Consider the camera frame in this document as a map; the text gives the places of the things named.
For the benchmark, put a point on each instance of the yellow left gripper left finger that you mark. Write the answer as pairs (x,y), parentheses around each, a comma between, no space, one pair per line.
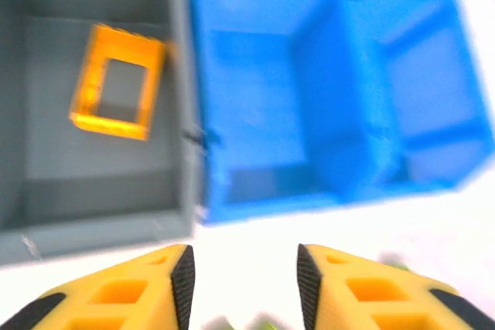
(116,299)

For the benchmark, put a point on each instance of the grey plastic bin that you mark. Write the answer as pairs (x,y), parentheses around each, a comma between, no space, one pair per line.
(96,175)

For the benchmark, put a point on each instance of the orange lego window frame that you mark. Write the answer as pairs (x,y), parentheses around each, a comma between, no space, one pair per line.
(87,86)

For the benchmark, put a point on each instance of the green long lego brick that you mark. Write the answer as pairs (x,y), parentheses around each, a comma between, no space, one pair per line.
(394,262)

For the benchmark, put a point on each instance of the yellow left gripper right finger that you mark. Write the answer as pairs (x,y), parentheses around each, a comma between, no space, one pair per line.
(386,299)

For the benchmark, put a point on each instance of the blue two-compartment plastic bin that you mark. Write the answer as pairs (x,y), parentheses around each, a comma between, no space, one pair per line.
(255,113)

